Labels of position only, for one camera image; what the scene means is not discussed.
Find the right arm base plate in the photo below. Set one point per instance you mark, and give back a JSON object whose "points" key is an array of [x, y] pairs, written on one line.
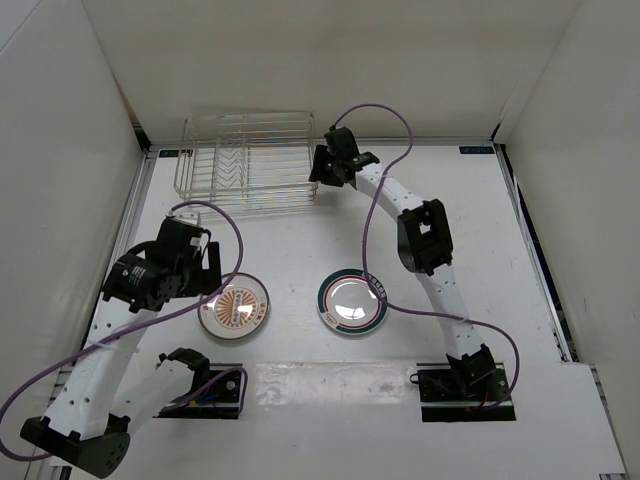
{"points": [[444, 400]]}

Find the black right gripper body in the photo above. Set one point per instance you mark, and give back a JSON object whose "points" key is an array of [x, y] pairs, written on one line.
{"points": [[325, 167]]}

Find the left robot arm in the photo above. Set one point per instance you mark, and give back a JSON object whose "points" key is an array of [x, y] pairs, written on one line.
{"points": [[90, 424]]}

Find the orange sunburst patterned plate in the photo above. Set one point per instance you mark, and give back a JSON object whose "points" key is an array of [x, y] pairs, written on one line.
{"points": [[239, 311]]}

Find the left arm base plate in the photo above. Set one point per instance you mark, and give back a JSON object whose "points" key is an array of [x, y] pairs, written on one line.
{"points": [[221, 400]]}

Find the green red rimmed plate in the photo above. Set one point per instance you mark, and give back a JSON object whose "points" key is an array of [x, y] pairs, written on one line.
{"points": [[347, 305]]}

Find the silver wire dish rack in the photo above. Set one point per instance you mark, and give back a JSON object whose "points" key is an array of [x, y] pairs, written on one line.
{"points": [[247, 162]]}

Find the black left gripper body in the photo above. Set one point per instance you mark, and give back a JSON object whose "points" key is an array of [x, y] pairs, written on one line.
{"points": [[197, 280]]}

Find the white front board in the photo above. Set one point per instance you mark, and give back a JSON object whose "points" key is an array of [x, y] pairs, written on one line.
{"points": [[363, 421]]}

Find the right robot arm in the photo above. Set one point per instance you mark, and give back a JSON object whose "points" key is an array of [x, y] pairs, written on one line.
{"points": [[424, 246]]}

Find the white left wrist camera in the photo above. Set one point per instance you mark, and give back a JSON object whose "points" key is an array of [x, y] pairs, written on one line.
{"points": [[189, 216]]}

